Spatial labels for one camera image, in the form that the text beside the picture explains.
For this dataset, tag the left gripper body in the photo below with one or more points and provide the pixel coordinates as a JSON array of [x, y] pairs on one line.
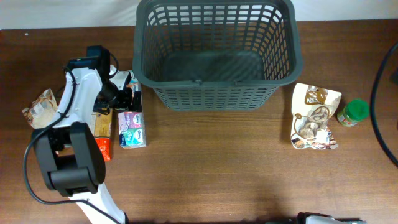
[[112, 96]]

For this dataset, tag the multicolour tissue pack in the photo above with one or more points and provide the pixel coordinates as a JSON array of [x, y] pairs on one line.
[[132, 133]]

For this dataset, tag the red brown pasta packet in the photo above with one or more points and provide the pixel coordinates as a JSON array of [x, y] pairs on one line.
[[100, 126]]

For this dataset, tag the beige rice bag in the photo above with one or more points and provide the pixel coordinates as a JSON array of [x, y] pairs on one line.
[[40, 113]]

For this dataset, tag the grey plastic shopping basket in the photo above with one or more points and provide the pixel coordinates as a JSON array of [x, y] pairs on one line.
[[216, 55]]

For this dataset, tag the beige mushroom snack bag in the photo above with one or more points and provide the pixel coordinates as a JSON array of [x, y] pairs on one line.
[[312, 107]]

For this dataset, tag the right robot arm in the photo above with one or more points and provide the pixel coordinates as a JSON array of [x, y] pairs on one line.
[[318, 218]]

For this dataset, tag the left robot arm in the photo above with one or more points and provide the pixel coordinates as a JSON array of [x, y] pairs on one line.
[[69, 158]]

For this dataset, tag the green lid jar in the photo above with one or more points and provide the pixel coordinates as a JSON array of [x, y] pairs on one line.
[[354, 112]]

